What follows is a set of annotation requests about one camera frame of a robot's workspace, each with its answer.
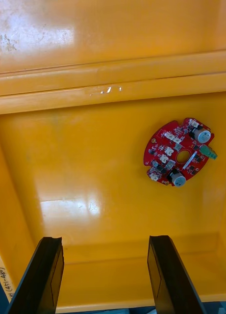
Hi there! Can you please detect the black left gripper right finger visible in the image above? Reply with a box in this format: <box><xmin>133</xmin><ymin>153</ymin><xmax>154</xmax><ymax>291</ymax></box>
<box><xmin>147</xmin><ymin>235</ymin><xmax>208</xmax><ymax>314</ymax></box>

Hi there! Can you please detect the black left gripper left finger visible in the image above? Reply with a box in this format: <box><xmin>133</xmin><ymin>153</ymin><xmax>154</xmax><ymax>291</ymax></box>
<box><xmin>6</xmin><ymin>236</ymin><xmax>65</xmax><ymax>314</ymax></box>

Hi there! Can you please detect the yellow-orange plastic bin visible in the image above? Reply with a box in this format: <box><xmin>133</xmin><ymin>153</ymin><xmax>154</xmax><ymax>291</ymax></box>
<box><xmin>0</xmin><ymin>72</ymin><xmax>226</xmax><ymax>314</ymax></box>
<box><xmin>0</xmin><ymin>0</ymin><xmax>226</xmax><ymax>98</ymax></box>

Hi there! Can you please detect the round red circuit board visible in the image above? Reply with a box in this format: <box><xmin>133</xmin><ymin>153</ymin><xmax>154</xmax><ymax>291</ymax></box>
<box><xmin>143</xmin><ymin>117</ymin><xmax>218</xmax><ymax>188</ymax></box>

